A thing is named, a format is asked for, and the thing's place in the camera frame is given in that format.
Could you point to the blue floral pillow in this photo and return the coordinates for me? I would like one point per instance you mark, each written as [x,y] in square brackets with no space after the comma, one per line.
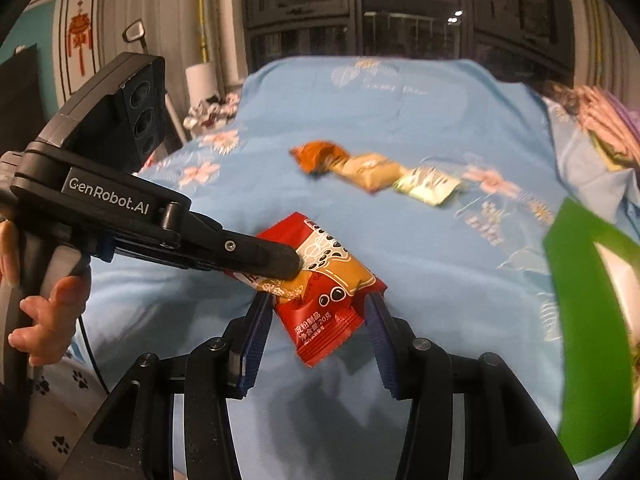
[596,150]

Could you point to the light blue floral bedsheet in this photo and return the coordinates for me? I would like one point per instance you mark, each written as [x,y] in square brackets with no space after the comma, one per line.
[329,138]

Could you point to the person's left hand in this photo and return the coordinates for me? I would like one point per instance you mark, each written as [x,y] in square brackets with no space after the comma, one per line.
[54,319]

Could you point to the white green snack packet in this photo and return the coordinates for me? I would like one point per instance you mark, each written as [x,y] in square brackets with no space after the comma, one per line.
[428,185]

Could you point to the red orange snack packet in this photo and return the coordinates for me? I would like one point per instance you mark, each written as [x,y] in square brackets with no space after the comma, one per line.
[323,306]

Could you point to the green storage box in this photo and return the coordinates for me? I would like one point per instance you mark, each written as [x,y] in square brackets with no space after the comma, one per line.
[599,337]

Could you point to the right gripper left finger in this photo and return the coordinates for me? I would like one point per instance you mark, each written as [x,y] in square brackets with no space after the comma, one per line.
[132,434]

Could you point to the dark window frame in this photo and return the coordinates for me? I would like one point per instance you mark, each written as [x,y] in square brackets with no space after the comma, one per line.
[516,40]

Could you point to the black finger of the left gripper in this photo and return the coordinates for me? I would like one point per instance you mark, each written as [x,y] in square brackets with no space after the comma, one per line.
[255,254]

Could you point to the black white patterned cloth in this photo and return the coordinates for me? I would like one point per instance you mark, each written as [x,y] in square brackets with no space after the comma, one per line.
[212,113]

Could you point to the small mirror on stand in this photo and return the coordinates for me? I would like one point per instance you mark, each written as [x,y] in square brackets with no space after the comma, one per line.
[135,32]

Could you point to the white paper roll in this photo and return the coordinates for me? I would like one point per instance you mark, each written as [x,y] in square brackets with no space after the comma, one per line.
[202,82]

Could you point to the yellow snack packet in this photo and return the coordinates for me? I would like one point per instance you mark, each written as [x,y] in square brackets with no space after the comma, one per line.
[372,172]

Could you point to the red chinese knot decoration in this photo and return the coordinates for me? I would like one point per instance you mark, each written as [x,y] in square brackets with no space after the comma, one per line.
[79,37]

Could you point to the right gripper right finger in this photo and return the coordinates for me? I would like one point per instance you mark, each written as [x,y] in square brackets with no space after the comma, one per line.
[469,418]

